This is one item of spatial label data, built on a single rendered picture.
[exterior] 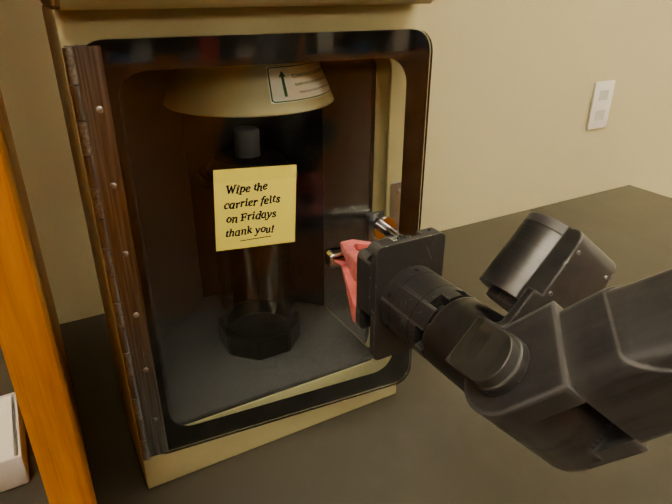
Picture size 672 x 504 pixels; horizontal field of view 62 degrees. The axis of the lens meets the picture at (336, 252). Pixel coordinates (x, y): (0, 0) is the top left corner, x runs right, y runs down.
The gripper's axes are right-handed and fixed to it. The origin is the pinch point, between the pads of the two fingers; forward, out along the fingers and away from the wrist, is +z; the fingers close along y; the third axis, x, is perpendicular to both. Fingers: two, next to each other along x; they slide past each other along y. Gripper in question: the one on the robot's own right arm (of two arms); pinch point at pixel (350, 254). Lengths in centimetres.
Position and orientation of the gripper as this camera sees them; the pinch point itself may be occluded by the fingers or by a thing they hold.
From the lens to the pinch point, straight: 52.1
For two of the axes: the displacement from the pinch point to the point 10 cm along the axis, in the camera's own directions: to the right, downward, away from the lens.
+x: -8.7, 2.1, -4.4
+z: -4.9, -3.8, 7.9
